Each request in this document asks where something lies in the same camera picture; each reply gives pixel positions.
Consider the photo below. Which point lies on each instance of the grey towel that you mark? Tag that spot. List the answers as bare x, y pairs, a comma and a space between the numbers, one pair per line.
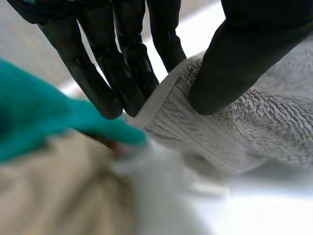
239, 137

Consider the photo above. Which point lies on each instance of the beige shorts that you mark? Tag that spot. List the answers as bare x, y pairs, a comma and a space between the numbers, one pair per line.
56, 188

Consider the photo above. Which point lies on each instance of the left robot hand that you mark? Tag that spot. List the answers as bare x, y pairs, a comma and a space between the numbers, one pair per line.
244, 61

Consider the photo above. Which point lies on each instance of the teal towel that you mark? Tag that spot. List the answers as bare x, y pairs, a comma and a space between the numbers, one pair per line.
36, 110

